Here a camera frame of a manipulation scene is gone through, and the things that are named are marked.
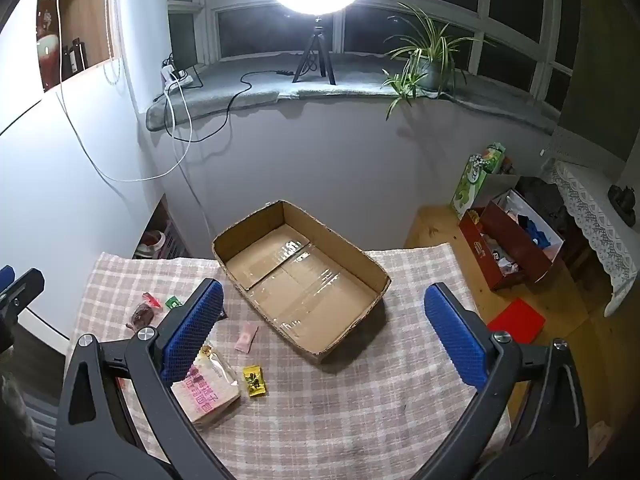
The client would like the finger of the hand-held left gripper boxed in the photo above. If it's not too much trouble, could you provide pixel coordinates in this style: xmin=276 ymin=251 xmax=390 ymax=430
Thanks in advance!
xmin=0 ymin=265 xmax=46 ymax=323

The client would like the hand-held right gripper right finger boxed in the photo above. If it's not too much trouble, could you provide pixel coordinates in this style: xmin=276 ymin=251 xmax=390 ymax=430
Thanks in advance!
xmin=420 ymin=282 xmax=591 ymax=480

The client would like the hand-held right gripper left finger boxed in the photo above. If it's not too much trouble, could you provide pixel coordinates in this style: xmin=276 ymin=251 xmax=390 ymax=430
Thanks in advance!
xmin=54 ymin=279 xmax=226 ymax=480

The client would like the clear snack bar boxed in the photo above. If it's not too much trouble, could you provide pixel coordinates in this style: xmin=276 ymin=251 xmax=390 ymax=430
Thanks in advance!
xmin=199 ymin=344 xmax=241 ymax=386

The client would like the clear snack packet red header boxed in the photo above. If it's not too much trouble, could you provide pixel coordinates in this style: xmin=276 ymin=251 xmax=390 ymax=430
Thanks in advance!
xmin=125 ymin=291 xmax=162 ymax=332

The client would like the small pink candy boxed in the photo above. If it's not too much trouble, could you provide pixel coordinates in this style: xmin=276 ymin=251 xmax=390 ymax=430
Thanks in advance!
xmin=234 ymin=324 xmax=260 ymax=353

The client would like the pink snack bag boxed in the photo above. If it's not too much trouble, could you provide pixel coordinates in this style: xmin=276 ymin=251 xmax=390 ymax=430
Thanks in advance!
xmin=170 ymin=365 xmax=242 ymax=432

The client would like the yellow candy packet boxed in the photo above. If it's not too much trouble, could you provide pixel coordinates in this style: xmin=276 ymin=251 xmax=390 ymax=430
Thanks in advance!
xmin=242 ymin=365 xmax=268 ymax=399

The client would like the cardboard box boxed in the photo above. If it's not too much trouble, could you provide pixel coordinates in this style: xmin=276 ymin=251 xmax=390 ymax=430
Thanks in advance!
xmin=212 ymin=200 xmax=392 ymax=365

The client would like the red square lid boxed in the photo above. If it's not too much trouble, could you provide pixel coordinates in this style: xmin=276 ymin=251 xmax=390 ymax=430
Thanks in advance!
xmin=486 ymin=298 xmax=547 ymax=345

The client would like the red storage box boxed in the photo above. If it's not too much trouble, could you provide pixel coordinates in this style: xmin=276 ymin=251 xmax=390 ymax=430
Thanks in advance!
xmin=459 ymin=189 xmax=566 ymax=292

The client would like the red white pot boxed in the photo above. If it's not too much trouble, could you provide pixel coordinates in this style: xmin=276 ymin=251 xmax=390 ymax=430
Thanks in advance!
xmin=134 ymin=230 xmax=166 ymax=260

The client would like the checked tablecloth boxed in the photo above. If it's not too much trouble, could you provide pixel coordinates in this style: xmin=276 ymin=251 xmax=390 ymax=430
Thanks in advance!
xmin=64 ymin=242 xmax=513 ymax=480

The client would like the green carton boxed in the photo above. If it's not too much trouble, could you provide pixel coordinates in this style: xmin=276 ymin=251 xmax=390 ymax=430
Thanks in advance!
xmin=450 ymin=142 xmax=507 ymax=220

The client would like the black bag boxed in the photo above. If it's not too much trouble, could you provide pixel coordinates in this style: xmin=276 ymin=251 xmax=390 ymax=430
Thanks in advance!
xmin=517 ymin=176 xmax=571 ymax=241

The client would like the white lace cloth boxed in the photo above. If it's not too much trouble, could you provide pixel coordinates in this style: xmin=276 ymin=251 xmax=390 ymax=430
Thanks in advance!
xmin=542 ymin=160 xmax=640 ymax=318

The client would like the dark figurine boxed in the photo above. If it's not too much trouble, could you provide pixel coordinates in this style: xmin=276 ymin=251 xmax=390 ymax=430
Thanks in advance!
xmin=606 ymin=183 xmax=635 ymax=226

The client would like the red vase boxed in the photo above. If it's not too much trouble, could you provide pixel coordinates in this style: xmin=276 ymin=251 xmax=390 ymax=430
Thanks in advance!
xmin=37 ymin=32 xmax=61 ymax=91

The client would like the dark bottle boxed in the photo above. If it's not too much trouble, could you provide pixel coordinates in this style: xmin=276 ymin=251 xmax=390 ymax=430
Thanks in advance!
xmin=70 ymin=37 xmax=88 ymax=73

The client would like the white power strip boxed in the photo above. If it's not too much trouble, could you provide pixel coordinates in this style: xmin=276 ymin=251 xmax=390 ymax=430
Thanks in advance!
xmin=160 ymin=57 xmax=195 ymax=88

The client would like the grey windowsill mat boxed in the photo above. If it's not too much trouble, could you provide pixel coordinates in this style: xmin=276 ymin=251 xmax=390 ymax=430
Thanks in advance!
xmin=145 ymin=52 xmax=561 ymax=136

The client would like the potted spider plant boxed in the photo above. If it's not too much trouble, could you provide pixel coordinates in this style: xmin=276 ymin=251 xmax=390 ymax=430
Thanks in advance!
xmin=381 ymin=2 xmax=496 ymax=121

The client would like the wooden shelf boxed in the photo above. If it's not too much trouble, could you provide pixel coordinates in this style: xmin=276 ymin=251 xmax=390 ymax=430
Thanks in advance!
xmin=37 ymin=0 xmax=118 ymax=93

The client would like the dark curtain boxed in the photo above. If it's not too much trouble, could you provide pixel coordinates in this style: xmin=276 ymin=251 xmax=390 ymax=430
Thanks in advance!
xmin=557 ymin=0 xmax=640 ymax=161

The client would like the black tripod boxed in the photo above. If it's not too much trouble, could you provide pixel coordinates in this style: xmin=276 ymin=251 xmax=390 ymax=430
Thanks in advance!
xmin=291 ymin=17 xmax=337 ymax=86

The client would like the white cable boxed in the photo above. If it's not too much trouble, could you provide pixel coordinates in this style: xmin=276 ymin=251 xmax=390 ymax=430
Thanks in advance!
xmin=54 ymin=0 xmax=193 ymax=183

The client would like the black cable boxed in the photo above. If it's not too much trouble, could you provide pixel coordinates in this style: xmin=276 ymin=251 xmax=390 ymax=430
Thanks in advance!
xmin=170 ymin=69 xmax=296 ymax=142

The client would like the white blind cord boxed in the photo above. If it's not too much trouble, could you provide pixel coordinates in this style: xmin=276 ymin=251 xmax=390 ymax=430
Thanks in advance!
xmin=104 ymin=0 xmax=126 ymax=86

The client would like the white window frame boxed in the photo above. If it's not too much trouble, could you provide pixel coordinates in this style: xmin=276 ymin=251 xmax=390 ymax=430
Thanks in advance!
xmin=167 ymin=0 xmax=576 ymax=111

